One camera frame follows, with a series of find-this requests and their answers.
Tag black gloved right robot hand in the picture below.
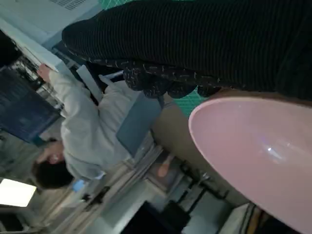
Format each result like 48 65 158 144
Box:
61 0 312 106

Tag pink bowl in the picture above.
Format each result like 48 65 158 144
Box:
188 96 312 234

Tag green cutting mat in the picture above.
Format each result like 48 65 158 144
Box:
120 0 215 119

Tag person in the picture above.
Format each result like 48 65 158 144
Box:
31 63 156 190

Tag dark blue monitor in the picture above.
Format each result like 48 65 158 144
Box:
0 65 61 143

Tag bright white screen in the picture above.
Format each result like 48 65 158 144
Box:
0 177 37 208

